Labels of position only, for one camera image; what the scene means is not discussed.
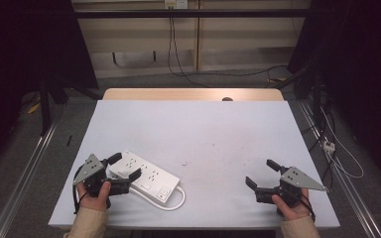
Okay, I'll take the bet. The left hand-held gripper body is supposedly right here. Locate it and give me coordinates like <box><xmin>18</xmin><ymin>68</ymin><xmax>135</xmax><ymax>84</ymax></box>
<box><xmin>72</xmin><ymin>153</ymin><xmax>132</xmax><ymax>199</ymax></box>

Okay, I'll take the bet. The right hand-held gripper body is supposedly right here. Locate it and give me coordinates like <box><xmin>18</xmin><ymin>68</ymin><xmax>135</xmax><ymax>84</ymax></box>
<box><xmin>254</xmin><ymin>166</ymin><xmax>327</xmax><ymax>203</ymax></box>

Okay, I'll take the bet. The person's right hand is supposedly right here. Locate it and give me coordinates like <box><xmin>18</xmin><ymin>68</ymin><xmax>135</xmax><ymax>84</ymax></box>
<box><xmin>271</xmin><ymin>187</ymin><xmax>312</xmax><ymax>222</ymax></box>

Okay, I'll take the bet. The person's left hand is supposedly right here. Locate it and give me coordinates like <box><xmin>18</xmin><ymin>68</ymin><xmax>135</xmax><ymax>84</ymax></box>
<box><xmin>75</xmin><ymin>180</ymin><xmax>112</xmax><ymax>212</ymax></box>

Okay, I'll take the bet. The small white floor power strip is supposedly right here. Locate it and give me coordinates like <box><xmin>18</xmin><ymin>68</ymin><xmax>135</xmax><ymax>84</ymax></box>
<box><xmin>322</xmin><ymin>139</ymin><xmax>337</xmax><ymax>155</ymax></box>

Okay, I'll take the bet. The black metal stand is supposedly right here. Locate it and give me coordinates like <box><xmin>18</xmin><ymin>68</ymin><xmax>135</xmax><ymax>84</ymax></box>
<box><xmin>38</xmin><ymin>78</ymin><xmax>54</xmax><ymax>137</ymax></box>

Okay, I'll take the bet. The wooden table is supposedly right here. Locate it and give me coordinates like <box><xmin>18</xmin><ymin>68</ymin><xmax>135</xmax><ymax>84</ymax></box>
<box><xmin>102</xmin><ymin>87</ymin><xmax>285</xmax><ymax>102</ymax></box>

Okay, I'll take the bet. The yellow floor tape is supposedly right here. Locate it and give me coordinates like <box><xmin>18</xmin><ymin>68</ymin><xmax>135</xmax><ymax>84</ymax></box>
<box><xmin>27</xmin><ymin>102</ymin><xmax>42</xmax><ymax>115</ymax></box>

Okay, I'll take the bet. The black curtain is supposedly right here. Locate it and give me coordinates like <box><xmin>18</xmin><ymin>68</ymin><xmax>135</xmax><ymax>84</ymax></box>
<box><xmin>287</xmin><ymin>0</ymin><xmax>381</xmax><ymax>181</ymax></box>
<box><xmin>0</xmin><ymin>0</ymin><xmax>99</xmax><ymax>179</ymax></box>

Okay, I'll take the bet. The black horizontal bar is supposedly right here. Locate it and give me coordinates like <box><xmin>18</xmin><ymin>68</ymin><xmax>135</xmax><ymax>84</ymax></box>
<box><xmin>73</xmin><ymin>8</ymin><xmax>313</xmax><ymax>19</ymax></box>

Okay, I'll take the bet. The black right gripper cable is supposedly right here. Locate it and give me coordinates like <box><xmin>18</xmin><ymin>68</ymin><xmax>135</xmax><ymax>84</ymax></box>
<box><xmin>298</xmin><ymin>192</ymin><xmax>317</xmax><ymax>223</ymax></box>

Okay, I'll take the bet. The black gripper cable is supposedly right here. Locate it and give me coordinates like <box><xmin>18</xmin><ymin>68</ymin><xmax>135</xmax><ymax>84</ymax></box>
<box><xmin>298</xmin><ymin>192</ymin><xmax>317</xmax><ymax>223</ymax></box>
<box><xmin>71</xmin><ymin>164</ymin><xmax>87</xmax><ymax>215</ymax></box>

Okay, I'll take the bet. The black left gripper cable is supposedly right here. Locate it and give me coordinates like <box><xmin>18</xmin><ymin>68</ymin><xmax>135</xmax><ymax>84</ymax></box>
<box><xmin>71</xmin><ymin>164</ymin><xmax>87</xmax><ymax>215</ymax></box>

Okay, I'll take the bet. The white power strip cable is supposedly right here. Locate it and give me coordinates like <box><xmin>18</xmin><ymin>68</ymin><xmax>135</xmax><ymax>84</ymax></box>
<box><xmin>129</xmin><ymin>184</ymin><xmax>187</xmax><ymax>212</ymax></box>

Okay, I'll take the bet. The aluminium floor rail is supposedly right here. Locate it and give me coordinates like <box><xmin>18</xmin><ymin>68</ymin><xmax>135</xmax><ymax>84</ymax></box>
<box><xmin>0</xmin><ymin>121</ymin><xmax>60</xmax><ymax>238</ymax></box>
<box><xmin>298</xmin><ymin>100</ymin><xmax>381</xmax><ymax>238</ymax></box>

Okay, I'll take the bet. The thin white floor cable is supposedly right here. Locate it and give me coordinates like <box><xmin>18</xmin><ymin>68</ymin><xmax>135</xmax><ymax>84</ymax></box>
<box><xmin>319</xmin><ymin>107</ymin><xmax>365</xmax><ymax>180</ymax></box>

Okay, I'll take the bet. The black floor cable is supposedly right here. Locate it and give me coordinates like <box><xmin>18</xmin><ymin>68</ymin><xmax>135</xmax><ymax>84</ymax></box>
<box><xmin>178</xmin><ymin>64</ymin><xmax>290</xmax><ymax>88</ymax></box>

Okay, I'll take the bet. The black hanging cable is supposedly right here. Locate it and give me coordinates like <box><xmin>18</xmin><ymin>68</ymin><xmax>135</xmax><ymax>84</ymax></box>
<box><xmin>167</xmin><ymin>16</ymin><xmax>210</xmax><ymax>88</ymax></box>

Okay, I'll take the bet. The white wall socket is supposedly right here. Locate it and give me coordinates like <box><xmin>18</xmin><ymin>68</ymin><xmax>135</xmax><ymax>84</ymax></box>
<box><xmin>164</xmin><ymin>0</ymin><xmax>190</xmax><ymax>10</ymax></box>

